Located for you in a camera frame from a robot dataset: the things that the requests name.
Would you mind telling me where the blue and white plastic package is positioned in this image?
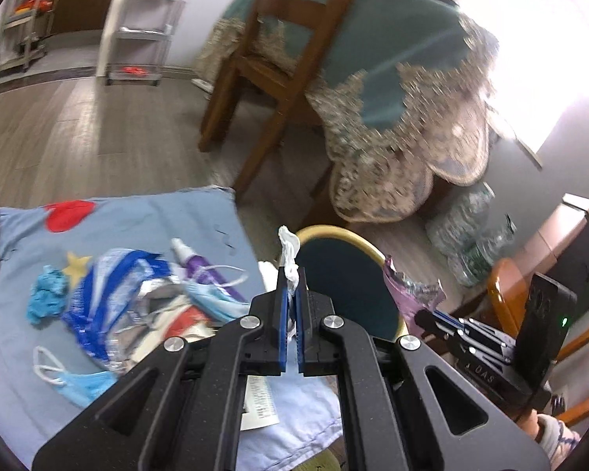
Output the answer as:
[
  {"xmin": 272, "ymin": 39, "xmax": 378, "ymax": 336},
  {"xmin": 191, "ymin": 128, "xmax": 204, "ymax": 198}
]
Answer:
[{"xmin": 61, "ymin": 248, "xmax": 187, "ymax": 374}]

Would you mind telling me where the purple tube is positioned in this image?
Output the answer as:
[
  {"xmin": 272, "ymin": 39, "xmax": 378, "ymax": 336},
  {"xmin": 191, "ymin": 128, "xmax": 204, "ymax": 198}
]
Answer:
[{"xmin": 171, "ymin": 238, "xmax": 251, "ymax": 302}]

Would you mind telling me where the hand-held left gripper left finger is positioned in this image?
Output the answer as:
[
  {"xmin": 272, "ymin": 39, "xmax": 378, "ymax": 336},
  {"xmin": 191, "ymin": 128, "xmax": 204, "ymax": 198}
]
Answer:
[{"xmin": 32, "ymin": 267, "xmax": 295, "ymax": 471}]

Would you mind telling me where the white tissue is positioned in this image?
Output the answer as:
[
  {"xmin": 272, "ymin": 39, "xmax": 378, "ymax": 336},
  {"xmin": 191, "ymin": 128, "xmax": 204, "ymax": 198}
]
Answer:
[{"xmin": 277, "ymin": 226, "xmax": 302, "ymax": 305}]

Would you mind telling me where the blue crumpled wad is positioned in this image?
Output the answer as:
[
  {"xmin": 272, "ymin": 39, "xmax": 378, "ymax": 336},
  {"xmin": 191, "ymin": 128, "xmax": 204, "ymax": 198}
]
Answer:
[{"xmin": 27, "ymin": 265, "xmax": 72, "ymax": 327}]

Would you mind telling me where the table with lace tablecloth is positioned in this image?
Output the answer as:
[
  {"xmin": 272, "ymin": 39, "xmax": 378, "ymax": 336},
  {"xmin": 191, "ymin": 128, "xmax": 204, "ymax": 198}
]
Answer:
[{"xmin": 194, "ymin": 0, "xmax": 501, "ymax": 224}]

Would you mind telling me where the blue face mask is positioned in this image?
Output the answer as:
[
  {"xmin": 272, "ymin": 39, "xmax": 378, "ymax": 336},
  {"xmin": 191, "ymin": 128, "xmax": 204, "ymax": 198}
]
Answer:
[
  {"xmin": 184, "ymin": 265, "xmax": 251, "ymax": 322},
  {"xmin": 33, "ymin": 346, "xmax": 119, "ymax": 408}
]

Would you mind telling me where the white medicine box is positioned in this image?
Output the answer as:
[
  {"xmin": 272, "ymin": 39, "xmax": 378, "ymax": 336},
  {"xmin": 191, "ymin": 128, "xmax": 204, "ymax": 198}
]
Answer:
[{"xmin": 243, "ymin": 375, "xmax": 280, "ymax": 430}]

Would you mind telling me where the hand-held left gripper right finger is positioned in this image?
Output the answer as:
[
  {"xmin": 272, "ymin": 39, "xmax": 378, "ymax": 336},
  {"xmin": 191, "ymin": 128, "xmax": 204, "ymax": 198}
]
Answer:
[{"xmin": 294, "ymin": 267, "xmax": 553, "ymax": 471}]

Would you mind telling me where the blue printed blanket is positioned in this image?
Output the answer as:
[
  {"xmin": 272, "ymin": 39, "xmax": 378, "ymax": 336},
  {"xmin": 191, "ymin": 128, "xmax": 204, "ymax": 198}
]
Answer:
[{"xmin": 0, "ymin": 185, "xmax": 344, "ymax": 462}]

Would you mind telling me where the person's right forearm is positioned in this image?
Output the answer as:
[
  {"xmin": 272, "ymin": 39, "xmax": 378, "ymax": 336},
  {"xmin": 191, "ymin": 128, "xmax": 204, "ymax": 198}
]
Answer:
[{"xmin": 527, "ymin": 409, "xmax": 582, "ymax": 469}]

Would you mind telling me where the red and white packet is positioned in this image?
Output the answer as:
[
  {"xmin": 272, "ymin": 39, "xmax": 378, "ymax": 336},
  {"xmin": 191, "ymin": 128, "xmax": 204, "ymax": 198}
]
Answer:
[{"xmin": 167, "ymin": 304, "xmax": 217, "ymax": 344}]

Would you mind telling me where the window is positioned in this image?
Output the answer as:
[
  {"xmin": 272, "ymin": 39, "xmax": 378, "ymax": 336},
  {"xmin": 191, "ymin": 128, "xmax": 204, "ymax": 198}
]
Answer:
[{"xmin": 452, "ymin": 0, "xmax": 589, "ymax": 168}]

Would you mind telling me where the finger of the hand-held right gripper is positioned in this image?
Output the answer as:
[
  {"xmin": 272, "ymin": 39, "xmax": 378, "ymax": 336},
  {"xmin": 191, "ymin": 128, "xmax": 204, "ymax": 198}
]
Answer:
[
  {"xmin": 433, "ymin": 308, "xmax": 518, "ymax": 349},
  {"xmin": 415, "ymin": 311, "xmax": 514, "ymax": 369}
]

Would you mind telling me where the yellow-rimmed trash bin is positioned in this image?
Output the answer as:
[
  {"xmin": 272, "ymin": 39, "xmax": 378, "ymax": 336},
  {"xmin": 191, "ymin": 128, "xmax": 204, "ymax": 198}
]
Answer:
[{"xmin": 294, "ymin": 225, "xmax": 408, "ymax": 341}]

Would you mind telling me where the pack of plastic water bottles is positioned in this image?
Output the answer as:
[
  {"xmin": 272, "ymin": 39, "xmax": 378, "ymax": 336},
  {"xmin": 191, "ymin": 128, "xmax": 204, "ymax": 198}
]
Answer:
[{"xmin": 424, "ymin": 184, "xmax": 516, "ymax": 288}]

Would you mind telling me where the metal storage rack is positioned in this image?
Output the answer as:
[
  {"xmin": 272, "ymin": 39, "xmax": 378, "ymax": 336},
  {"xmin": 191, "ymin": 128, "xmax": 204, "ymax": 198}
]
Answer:
[{"xmin": 0, "ymin": 0, "xmax": 64, "ymax": 82}]

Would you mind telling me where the purple and silver wrapper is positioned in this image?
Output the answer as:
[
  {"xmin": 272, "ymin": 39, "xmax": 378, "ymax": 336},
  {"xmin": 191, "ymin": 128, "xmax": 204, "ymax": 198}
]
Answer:
[{"xmin": 382, "ymin": 255, "xmax": 447, "ymax": 327}]

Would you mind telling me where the brown wooden chair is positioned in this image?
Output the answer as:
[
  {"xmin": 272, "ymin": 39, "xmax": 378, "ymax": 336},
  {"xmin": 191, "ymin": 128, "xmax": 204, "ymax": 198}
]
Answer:
[{"xmin": 198, "ymin": 0, "xmax": 374, "ymax": 202}]

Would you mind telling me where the brown wooden cabinet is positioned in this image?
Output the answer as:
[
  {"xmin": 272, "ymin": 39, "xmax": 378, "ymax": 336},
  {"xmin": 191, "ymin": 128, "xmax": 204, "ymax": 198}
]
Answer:
[{"xmin": 49, "ymin": 0, "xmax": 123, "ymax": 35}]

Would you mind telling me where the white shelf cart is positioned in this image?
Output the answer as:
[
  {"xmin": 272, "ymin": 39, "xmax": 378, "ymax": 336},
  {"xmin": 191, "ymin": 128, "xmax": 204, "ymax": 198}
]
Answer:
[{"xmin": 105, "ymin": 0, "xmax": 202, "ymax": 86}]

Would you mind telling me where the brown and black cabinet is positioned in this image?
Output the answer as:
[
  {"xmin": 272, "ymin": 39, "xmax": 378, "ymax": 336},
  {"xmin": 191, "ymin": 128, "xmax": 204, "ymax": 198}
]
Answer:
[{"xmin": 510, "ymin": 194, "xmax": 589, "ymax": 305}]

